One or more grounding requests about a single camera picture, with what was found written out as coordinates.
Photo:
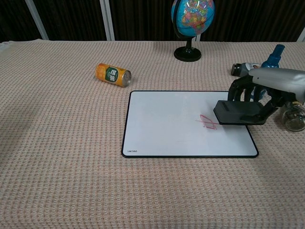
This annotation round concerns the white dry-erase board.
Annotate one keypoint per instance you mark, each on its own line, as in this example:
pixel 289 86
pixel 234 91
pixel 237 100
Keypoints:
pixel 164 124

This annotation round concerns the white slanted frame post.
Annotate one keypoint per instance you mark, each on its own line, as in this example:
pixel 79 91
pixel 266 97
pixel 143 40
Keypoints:
pixel 37 20

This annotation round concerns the blue globe on black stand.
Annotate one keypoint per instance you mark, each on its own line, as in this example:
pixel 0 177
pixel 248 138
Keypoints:
pixel 193 16

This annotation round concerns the white upright frame post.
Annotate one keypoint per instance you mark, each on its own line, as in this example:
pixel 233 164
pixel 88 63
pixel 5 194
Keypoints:
pixel 107 20

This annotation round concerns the dark grey bottle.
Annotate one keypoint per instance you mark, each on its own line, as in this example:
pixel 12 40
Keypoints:
pixel 240 69

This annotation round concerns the glass spice grinder jar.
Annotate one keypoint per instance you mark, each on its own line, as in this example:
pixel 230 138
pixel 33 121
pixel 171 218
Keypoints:
pixel 294 119

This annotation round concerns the orange drink can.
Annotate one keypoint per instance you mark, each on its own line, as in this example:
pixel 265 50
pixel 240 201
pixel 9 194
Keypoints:
pixel 112 74

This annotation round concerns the black board eraser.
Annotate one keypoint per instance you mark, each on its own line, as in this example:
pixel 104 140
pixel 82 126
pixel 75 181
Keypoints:
pixel 236 111

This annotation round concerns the beige waffle-weave tablecloth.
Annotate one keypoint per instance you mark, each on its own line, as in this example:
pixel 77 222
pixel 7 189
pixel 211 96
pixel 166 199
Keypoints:
pixel 71 155

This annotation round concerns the blue spray bottle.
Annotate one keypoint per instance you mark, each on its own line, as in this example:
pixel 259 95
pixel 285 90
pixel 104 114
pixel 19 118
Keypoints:
pixel 274 58

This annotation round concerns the black curtain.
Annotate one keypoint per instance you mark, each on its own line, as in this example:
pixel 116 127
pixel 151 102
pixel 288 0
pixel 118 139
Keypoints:
pixel 143 19

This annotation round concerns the right silver-black robot hand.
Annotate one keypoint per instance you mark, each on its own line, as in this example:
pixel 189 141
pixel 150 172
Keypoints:
pixel 278 80

